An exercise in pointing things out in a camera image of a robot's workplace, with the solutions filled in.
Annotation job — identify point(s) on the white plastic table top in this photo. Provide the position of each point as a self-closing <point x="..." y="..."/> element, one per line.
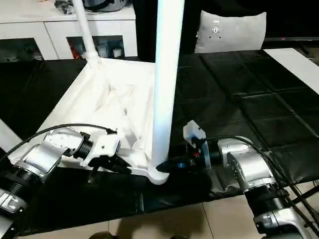
<point x="99" y="87"/>

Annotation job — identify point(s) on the white plastic table leg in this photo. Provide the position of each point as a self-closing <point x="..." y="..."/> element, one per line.
<point x="86" y="32"/>
<point x="167" y="62"/>
<point x="7" y="137"/>

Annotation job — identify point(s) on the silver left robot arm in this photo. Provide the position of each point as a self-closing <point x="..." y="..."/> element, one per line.
<point x="49" y="152"/>

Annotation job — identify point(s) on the black work mat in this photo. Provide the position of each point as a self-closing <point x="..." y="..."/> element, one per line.
<point x="236" y="99"/>

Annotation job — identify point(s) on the black metal rod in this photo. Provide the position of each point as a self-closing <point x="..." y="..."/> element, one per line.
<point x="305" y="195"/>

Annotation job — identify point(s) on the black cabinet with gold label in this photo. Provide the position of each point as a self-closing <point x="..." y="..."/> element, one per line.
<point x="144" y="30"/>

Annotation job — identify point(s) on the grey cushion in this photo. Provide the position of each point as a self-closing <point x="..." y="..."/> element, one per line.
<point x="231" y="32"/>

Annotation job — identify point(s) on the white flat panel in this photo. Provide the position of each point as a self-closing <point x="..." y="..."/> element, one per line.
<point x="294" y="67"/>

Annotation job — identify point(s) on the white sideboard with glass doors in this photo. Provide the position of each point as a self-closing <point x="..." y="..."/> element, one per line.
<point x="37" y="27"/>

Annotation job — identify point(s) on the round grey appliance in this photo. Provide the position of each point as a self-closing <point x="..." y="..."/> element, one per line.
<point x="107" y="5"/>

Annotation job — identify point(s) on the black bar with red light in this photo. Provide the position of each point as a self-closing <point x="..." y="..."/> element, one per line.
<point x="291" y="38"/>

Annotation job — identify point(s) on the bag of black parts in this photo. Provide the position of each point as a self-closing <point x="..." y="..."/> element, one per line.
<point x="63" y="6"/>

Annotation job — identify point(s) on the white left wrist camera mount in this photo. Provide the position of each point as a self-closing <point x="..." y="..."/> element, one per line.
<point x="104" y="147"/>

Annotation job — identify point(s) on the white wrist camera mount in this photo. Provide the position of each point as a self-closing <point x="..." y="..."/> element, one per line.
<point x="104" y="147"/>
<point x="194" y="132"/>

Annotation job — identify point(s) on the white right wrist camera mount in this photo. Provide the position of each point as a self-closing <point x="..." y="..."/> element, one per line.
<point x="194" y="132"/>

